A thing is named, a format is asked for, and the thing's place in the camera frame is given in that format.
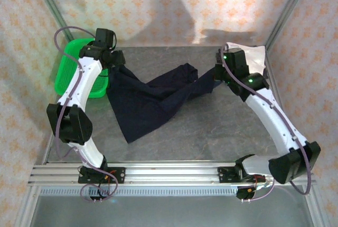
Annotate aluminium frame post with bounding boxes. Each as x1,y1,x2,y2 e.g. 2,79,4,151
29,0,74,42
265,0,314,51

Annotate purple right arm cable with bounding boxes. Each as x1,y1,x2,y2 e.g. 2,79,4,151
219,42,312,203

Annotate white folded t-shirt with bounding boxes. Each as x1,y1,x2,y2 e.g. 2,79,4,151
224,41,267,77

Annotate green plastic basket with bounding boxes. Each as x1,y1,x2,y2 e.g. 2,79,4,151
54,38,110,99

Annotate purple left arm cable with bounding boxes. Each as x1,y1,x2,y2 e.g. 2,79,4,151
54,25,119,203

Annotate aluminium mounting rail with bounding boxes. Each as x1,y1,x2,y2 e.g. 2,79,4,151
27,161,316,186

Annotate grey slotted cable duct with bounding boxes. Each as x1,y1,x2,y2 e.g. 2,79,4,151
39,187,238,197

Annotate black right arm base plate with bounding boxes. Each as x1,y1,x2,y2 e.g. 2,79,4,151
218,166,266,184

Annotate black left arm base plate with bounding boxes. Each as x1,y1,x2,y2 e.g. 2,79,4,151
78,166,126,184

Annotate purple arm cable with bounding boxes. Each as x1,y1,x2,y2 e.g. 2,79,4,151
54,25,119,203
219,42,312,203

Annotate navy blue t-shirt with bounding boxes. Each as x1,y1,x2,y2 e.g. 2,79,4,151
106,62,224,145

